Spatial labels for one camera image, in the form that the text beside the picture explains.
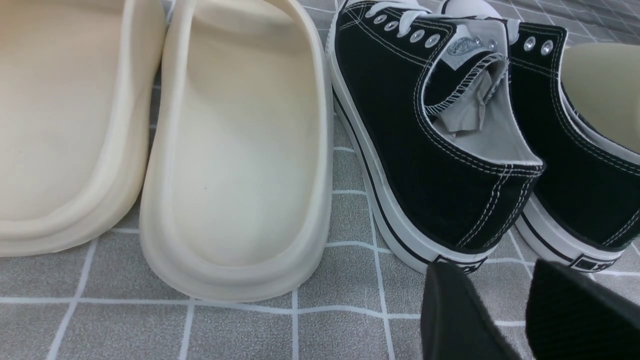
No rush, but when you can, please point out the cream slipper far left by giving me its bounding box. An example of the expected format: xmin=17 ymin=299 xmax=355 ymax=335
xmin=0 ymin=0 xmax=167 ymax=258

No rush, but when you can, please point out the olive slipper left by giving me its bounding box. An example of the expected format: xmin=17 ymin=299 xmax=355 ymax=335
xmin=561 ymin=42 xmax=640 ymax=153

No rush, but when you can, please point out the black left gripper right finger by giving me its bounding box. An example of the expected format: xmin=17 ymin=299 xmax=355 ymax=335
xmin=525 ymin=259 xmax=640 ymax=360

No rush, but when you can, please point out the black canvas sneaker left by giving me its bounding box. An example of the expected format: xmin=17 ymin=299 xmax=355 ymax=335
xmin=326 ymin=0 xmax=545 ymax=274

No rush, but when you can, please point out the grey checked tablecloth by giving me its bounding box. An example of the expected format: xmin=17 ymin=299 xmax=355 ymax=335
xmin=0 ymin=0 xmax=639 ymax=360

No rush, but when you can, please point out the black canvas sneaker right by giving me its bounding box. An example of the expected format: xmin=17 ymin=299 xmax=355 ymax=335
xmin=502 ymin=19 xmax=640 ymax=273

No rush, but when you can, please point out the cream slipper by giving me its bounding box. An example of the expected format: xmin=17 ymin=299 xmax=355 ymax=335
xmin=139 ymin=0 xmax=334 ymax=303
xmin=0 ymin=0 xmax=167 ymax=258

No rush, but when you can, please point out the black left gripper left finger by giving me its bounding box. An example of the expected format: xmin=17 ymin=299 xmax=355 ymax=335
xmin=420 ymin=262 xmax=521 ymax=360

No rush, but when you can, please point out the black canvas sneaker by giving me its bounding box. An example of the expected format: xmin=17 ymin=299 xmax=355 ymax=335
xmin=502 ymin=19 xmax=640 ymax=273
xmin=326 ymin=0 xmax=545 ymax=274

